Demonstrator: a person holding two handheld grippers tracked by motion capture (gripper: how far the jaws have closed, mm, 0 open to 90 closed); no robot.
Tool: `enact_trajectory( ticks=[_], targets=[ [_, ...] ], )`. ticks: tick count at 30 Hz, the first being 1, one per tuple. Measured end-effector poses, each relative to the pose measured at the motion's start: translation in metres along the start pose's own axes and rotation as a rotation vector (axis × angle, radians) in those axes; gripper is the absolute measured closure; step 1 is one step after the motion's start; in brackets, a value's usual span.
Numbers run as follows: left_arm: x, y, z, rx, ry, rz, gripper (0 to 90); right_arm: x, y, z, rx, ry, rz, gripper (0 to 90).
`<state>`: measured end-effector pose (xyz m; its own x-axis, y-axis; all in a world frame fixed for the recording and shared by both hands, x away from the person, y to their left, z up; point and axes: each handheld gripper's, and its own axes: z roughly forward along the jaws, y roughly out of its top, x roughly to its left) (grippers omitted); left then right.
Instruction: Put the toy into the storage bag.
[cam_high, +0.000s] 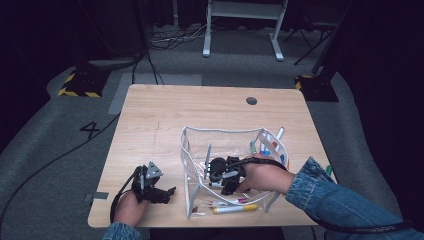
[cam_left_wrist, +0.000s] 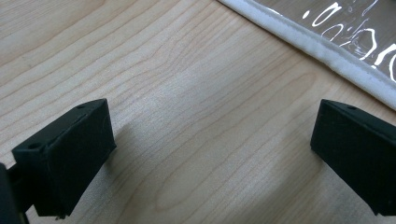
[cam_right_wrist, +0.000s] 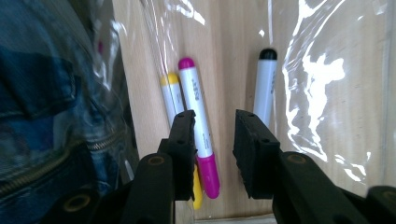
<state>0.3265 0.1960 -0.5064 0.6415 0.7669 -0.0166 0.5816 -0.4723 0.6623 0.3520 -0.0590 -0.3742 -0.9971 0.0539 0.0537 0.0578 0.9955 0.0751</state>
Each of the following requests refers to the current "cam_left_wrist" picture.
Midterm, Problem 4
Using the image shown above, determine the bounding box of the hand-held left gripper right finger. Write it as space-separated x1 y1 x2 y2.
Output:
310 98 396 217

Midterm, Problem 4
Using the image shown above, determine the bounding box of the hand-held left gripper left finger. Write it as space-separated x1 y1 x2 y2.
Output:
11 98 118 218

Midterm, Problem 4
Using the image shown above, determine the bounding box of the clear plastic bag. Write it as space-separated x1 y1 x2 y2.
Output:
218 0 396 111

